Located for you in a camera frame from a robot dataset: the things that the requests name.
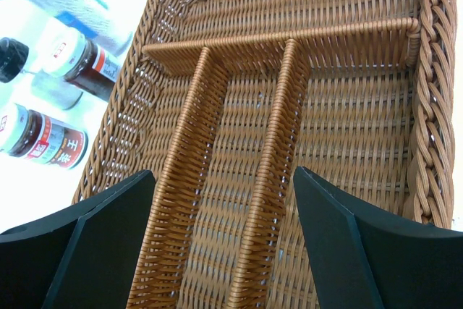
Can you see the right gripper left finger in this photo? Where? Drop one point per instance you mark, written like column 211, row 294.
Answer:
column 83, row 256

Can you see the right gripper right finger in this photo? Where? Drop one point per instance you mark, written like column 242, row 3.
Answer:
column 362, row 256

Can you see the silver-lid salt shaker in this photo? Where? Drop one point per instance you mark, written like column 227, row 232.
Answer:
column 93, row 18

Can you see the white-lid jar front left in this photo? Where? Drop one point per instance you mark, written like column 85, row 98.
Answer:
column 34, row 136

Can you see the black-cap white sauce bottle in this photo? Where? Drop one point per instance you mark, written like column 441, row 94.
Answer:
column 20, row 73

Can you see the white-lid jar near basket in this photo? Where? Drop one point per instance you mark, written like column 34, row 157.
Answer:
column 79, row 61

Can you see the brown wicker divided basket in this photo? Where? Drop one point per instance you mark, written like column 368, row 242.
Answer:
column 223, row 99

